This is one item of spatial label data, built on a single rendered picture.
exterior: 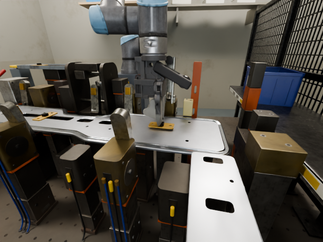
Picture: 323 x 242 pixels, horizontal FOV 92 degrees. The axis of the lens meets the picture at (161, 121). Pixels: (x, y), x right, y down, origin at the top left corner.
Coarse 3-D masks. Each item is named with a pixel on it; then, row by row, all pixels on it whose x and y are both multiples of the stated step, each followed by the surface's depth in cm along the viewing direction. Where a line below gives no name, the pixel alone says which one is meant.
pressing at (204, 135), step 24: (0, 120) 58; (48, 120) 58; (72, 120) 58; (96, 120) 58; (144, 120) 58; (168, 120) 58; (192, 120) 58; (216, 120) 57; (144, 144) 43; (168, 144) 43; (192, 144) 43; (216, 144) 43
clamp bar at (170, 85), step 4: (168, 56) 55; (168, 60) 55; (172, 60) 55; (168, 64) 59; (172, 64) 59; (172, 68) 59; (168, 80) 61; (168, 84) 61; (172, 84) 60; (168, 88) 61; (172, 88) 60; (172, 92) 60; (172, 96) 61; (172, 100) 61
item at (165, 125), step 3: (150, 123) 53; (153, 123) 53; (156, 123) 53; (162, 123) 51; (165, 123) 53; (168, 123) 53; (171, 123) 53; (150, 126) 51; (153, 126) 51; (156, 126) 51; (159, 126) 51; (162, 126) 51; (165, 126) 51; (168, 126) 51; (171, 126) 51
